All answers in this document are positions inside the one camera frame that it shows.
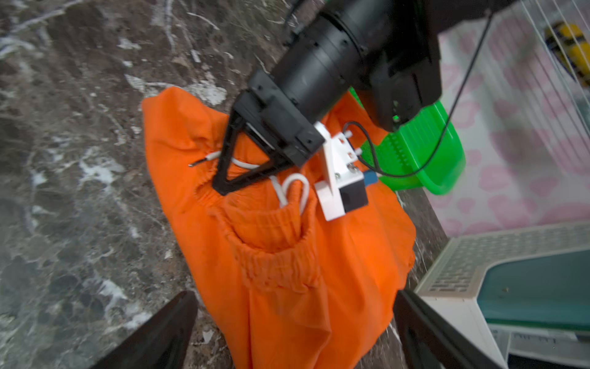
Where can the white file organizer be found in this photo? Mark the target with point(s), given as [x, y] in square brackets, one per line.
[452, 285]

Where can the yellow utility knife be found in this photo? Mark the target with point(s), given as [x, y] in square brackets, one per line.
[568, 44]

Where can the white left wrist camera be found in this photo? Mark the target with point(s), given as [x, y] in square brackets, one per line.
[343, 188]

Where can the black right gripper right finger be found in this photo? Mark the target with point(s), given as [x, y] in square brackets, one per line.
[429, 341]

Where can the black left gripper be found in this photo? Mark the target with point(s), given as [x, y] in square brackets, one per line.
[277, 122]

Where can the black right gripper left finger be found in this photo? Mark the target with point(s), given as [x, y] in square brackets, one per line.
[161, 342]

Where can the white wire wall shelf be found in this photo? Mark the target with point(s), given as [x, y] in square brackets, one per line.
[552, 99]

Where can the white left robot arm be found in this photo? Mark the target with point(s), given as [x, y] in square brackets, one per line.
[388, 51]

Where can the green plastic basket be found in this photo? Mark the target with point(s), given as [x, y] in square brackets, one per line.
[424, 153]

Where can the orange shorts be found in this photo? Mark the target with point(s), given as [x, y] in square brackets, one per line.
[287, 288]

